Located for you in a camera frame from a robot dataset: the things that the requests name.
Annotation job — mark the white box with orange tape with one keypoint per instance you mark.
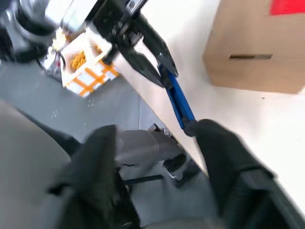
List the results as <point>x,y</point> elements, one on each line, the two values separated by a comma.
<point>83,71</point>

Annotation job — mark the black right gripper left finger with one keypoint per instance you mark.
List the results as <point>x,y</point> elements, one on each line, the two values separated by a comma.
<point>95,181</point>

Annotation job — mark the brown cardboard box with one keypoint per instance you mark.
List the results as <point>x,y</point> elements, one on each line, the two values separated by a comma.
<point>252,38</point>

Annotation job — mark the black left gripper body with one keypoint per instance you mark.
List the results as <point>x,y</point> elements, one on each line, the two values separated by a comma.
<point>114,21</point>

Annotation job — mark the blue pen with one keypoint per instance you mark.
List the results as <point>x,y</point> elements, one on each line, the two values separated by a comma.
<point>179,100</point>

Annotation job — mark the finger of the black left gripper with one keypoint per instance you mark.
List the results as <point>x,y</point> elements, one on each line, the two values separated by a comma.
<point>140,64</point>
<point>157,47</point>

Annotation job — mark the silver robot torso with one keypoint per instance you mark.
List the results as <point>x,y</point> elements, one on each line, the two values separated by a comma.
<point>26,162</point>

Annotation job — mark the red tape strip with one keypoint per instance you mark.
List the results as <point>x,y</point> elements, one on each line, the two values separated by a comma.
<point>287,6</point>

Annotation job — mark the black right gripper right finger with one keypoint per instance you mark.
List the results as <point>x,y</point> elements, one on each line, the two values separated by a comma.
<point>233,181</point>

